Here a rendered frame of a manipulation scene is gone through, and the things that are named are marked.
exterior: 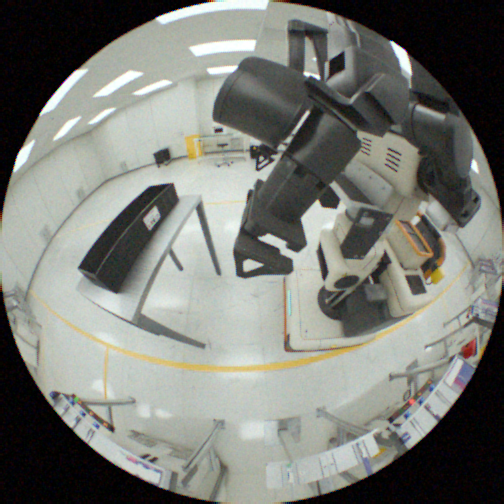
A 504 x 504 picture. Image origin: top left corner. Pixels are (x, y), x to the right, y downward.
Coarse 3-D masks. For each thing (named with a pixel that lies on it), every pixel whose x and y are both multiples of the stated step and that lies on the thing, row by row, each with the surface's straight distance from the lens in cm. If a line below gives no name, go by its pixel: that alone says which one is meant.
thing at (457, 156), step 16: (416, 64) 28; (416, 80) 28; (432, 80) 26; (416, 96) 28; (432, 96) 26; (448, 96) 27; (448, 128) 22; (464, 128) 25; (416, 144) 27; (448, 144) 22; (464, 144) 25; (448, 160) 23; (464, 160) 25; (464, 176) 26
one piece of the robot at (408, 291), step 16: (432, 224) 86; (384, 240) 80; (384, 256) 72; (384, 272) 75; (400, 272) 72; (416, 272) 83; (400, 288) 69; (416, 288) 76; (336, 304) 102; (384, 304) 76; (400, 304) 69; (416, 304) 72; (352, 320) 94; (368, 320) 83; (384, 320) 76; (400, 320) 93; (352, 336) 98
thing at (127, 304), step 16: (176, 208) 81; (192, 208) 78; (160, 224) 73; (176, 224) 68; (208, 224) 99; (160, 240) 64; (208, 240) 104; (144, 256) 62; (160, 256) 57; (176, 256) 142; (128, 272) 62; (144, 272) 56; (80, 288) 84; (96, 288) 72; (128, 288) 57; (144, 288) 52; (96, 304) 91; (112, 304) 59; (128, 304) 54; (128, 320) 55; (144, 320) 55; (176, 336) 76
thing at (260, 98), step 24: (240, 72) 14; (264, 72) 14; (288, 72) 14; (216, 96) 13; (240, 96) 12; (264, 96) 12; (288, 96) 13; (312, 96) 16; (336, 96) 14; (360, 96) 13; (384, 96) 14; (216, 120) 14; (240, 120) 13; (264, 120) 12; (288, 120) 12; (360, 120) 14; (384, 120) 14
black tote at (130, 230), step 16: (144, 192) 90; (160, 192) 91; (176, 192) 86; (128, 208) 82; (144, 208) 90; (160, 208) 74; (112, 224) 76; (128, 224) 82; (144, 224) 66; (96, 240) 72; (112, 240) 76; (128, 240) 60; (144, 240) 66; (96, 256) 72; (112, 256) 56; (128, 256) 61; (96, 272) 73; (112, 272) 57; (112, 288) 58
